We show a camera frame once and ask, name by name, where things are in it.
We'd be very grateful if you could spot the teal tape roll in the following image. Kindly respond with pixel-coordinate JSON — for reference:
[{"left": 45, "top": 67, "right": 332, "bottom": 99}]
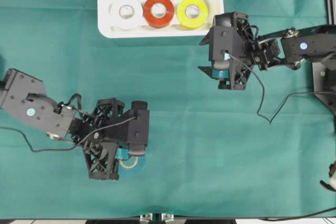
[{"left": 119, "top": 156, "right": 146, "bottom": 177}]

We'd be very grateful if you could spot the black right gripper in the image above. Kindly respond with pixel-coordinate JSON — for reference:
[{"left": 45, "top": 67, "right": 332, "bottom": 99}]
[{"left": 198, "top": 12, "right": 255, "bottom": 90}]

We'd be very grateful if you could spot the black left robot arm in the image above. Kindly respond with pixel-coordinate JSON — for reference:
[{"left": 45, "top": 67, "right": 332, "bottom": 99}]
[{"left": 1, "top": 68, "right": 150, "bottom": 180}]

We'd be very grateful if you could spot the white black object at edge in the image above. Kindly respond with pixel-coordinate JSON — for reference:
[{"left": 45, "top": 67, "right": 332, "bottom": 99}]
[{"left": 320, "top": 162, "right": 335, "bottom": 192}]

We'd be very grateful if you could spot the white tape roll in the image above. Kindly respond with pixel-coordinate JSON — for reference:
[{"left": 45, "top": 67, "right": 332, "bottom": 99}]
[{"left": 110, "top": 0, "right": 143, "bottom": 30}]

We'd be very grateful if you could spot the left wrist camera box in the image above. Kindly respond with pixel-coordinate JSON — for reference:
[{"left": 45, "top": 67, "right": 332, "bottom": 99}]
[{"left": 115, "top": 109, "right": 150, "bottom": 157}]

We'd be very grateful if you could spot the green table cloth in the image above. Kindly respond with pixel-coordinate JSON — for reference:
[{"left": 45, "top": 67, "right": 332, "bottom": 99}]
[{"left": 1, "top": 0, "right": 335, "bottom": 219}]

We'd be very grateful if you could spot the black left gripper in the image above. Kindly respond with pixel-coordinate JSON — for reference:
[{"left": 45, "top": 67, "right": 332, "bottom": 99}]
[{"left": 71, "top": 98, "right": 148, "bottom": 180}]

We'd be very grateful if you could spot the black cable bottom right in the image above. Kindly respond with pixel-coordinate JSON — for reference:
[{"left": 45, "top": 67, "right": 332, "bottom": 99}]
[{"left": 258, "top": 207, "right": 336, "bottom": 221}]

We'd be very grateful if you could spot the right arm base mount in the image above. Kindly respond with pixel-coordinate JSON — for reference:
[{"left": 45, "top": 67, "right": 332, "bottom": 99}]
[{"left": 312, "top": 62, "right": 335, "bottom": 115}]

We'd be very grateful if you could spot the yellow tape roll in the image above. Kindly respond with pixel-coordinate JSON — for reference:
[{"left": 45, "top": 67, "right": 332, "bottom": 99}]
[{"left": 176, "top": 0, "right": 208, "bottom": 29}]

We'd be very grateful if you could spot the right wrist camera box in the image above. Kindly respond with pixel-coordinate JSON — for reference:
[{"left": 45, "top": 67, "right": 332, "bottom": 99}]
[{"left": 208, "top": 26, "right": 236, "bottom": 61}]

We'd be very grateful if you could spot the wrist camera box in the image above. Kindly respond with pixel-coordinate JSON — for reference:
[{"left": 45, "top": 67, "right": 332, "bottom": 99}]
[
  {"left": 115, "top": 109, "right": 150, "bottom": 157},
  {"left": 208, "top": 26, "right": 236, "bottom": 61}
]

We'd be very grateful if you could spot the red tape roll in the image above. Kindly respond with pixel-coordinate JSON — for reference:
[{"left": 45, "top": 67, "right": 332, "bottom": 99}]
[{"left": 143, "top": 0, "right": 175, "bottom": 28}]

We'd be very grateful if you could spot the metal table clamp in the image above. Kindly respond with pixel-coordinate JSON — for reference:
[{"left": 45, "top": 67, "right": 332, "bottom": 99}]
[{"left": 140, "top": 213, "right": 174, "bottom": 224}]

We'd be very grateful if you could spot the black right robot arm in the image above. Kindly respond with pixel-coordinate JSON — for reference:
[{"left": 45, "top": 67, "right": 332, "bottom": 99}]
[{"left": 199, "top": 12, "right": 335, "bottom": 90}]

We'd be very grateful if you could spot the right camera cable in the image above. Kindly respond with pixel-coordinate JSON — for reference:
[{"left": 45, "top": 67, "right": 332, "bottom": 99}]
[{"left": 228, "top": 55, "right": 336, "bottom": 125}]

